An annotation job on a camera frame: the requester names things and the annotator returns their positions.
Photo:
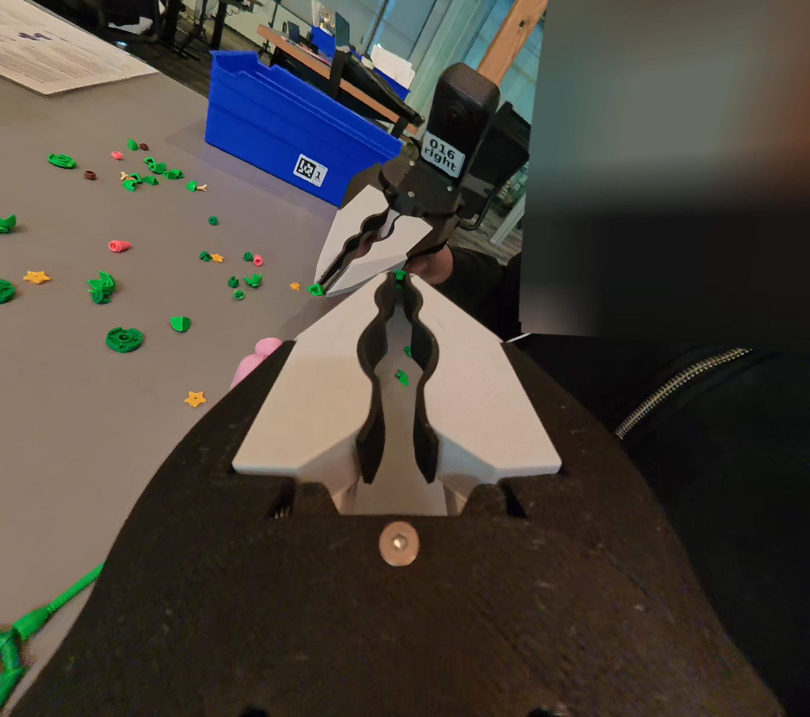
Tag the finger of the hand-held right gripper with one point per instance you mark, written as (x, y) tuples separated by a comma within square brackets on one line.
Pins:
[(386, 255), (338, 242)]

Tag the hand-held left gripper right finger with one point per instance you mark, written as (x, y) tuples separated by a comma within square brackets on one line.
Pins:
[(493, 407)]

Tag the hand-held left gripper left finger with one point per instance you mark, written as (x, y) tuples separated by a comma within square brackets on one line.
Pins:
[(304, 407)]

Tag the green round toy plate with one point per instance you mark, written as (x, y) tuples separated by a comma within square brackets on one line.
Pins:
[(5, 291), (61, 160), (124, 339), (400, 275)]

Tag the person's right forearm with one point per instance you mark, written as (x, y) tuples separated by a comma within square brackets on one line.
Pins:
[(481, 293)]

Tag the person's right hand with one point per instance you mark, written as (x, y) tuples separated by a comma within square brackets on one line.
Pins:
[(436, 266)]

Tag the pink toy brick watering can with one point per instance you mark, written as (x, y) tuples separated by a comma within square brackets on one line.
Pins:
[(256, 353)]

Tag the green spiky toy plant piece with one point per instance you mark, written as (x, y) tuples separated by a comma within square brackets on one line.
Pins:
[(101, 286), (253, 279), (6, 223)]

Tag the blue storage bin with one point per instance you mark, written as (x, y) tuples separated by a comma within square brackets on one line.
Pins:
[(395, 90), (285, 122)]

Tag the white paper stack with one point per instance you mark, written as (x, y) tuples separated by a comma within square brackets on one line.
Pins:
[(392, 62)]

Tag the pink cone toy piece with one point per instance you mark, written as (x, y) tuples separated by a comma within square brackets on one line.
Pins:
[(119, 246)]

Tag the green web piece with stem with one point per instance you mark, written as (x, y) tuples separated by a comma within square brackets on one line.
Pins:
[(44, 616)]

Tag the laminated paper sheet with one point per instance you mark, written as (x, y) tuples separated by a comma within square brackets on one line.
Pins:
[(57, 46)]

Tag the wooden post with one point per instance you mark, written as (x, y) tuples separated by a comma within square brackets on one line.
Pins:
[(512, 20)]

